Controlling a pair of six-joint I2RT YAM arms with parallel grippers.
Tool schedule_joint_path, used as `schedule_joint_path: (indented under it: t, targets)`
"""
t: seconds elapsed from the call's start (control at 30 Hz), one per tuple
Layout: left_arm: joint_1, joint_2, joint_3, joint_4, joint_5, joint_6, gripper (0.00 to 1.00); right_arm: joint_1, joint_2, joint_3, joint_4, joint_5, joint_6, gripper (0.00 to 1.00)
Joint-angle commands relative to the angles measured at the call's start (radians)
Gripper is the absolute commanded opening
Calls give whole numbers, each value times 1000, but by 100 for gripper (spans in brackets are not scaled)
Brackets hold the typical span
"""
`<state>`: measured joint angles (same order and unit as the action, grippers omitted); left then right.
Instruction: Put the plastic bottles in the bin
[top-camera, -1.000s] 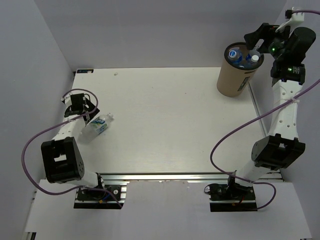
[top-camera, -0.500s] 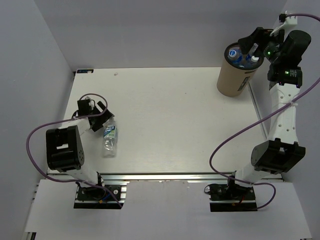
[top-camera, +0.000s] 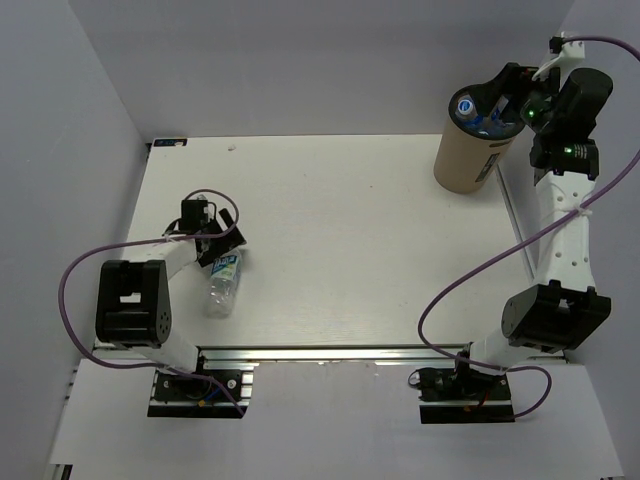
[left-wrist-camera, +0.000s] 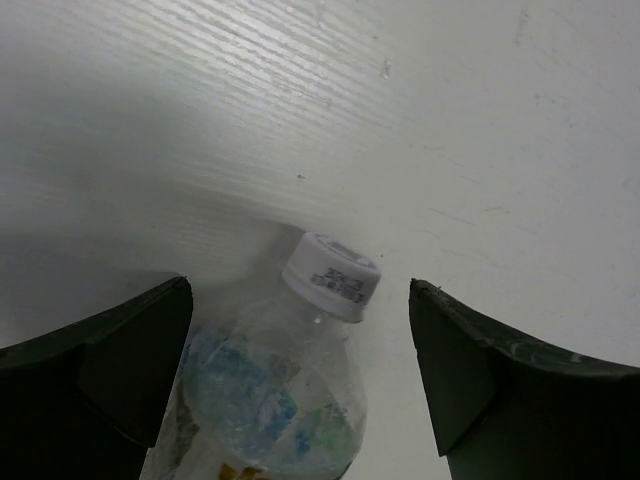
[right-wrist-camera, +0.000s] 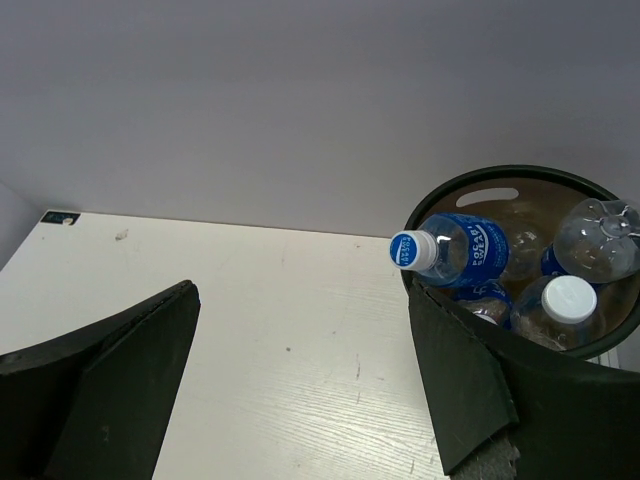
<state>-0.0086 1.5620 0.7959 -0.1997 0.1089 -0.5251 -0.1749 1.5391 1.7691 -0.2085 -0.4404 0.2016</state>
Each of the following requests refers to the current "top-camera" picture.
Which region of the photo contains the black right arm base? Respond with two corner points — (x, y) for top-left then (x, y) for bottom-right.
(407, 361), (515, 425)

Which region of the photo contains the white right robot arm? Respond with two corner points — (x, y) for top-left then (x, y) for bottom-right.
(451, 68), (613, 399)

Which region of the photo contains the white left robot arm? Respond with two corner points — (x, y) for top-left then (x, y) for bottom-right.
(95, 189), (246, 399)

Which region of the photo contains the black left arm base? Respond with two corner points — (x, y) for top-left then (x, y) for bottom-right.
(147, 360), (257, 419)

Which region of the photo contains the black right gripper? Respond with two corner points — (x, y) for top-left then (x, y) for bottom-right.
(468, 63), (567, 135)

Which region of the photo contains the brown cylindrical paper bin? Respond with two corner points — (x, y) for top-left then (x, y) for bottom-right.
(433, 88), (524, 194)

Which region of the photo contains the Pepsi-label bottle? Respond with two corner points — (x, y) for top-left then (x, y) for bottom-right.
(488, 95), (509, 131)

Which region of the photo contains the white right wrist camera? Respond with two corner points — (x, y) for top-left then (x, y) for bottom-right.
(532, 32), (586, 81)

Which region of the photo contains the green-label bottle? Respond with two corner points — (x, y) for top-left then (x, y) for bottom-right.
(206, 249), (242, 319)

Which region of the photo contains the small blue table label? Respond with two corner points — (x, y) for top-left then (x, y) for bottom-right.
(152, 138), (188, 148)

